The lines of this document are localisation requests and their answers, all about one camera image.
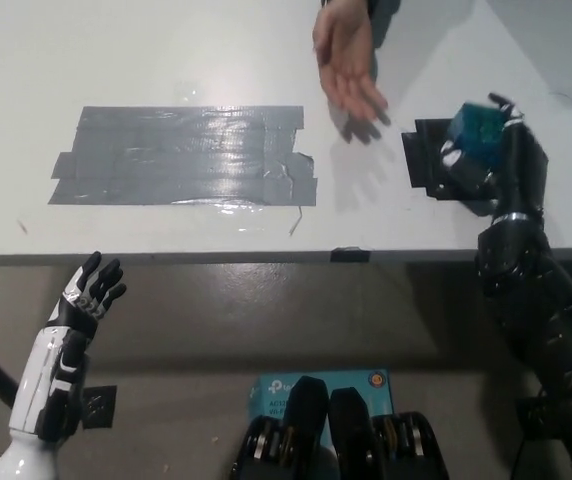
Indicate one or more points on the grey duct tape patch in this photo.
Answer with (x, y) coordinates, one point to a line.
(181, 155)

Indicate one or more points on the black floor tape patch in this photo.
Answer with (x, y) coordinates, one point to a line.
(101, 407)
(533, 417)

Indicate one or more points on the teal router box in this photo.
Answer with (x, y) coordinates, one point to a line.
(366, 395)

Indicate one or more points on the black tape marked spot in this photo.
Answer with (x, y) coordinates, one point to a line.
(423, 160)

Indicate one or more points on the blue Rubik's cube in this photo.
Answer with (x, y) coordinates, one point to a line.
(478, 130)

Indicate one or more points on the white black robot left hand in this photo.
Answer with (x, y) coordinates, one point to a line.
(56, 365)

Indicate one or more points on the bare person hand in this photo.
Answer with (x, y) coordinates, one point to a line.
(343, 55)

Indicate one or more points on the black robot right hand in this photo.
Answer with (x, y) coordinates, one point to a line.
(523, 170)

